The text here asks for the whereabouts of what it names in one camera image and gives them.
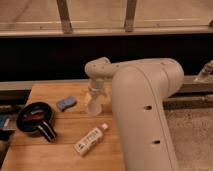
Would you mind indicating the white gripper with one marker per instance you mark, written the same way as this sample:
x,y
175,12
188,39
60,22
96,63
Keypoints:
x,y
96,85

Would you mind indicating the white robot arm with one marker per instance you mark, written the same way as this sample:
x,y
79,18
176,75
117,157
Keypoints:
x,y
138,89

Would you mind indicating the white plastic bottle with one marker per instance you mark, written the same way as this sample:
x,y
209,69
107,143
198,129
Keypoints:
x,y
87,142

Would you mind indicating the black frying pan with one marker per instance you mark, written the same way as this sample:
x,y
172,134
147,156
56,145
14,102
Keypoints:
x,y
35,118

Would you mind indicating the blue object at left edge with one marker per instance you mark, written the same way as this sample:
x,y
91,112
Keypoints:
x,y
7,122

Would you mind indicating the metal window frame post left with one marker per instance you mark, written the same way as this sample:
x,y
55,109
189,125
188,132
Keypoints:
x,y
64,16

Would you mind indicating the metal window frame post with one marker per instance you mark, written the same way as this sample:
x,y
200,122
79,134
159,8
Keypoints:
x,y
130,15
64,16

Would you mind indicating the metal window frame post right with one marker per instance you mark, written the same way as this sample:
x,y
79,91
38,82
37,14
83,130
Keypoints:
x,y
130,15

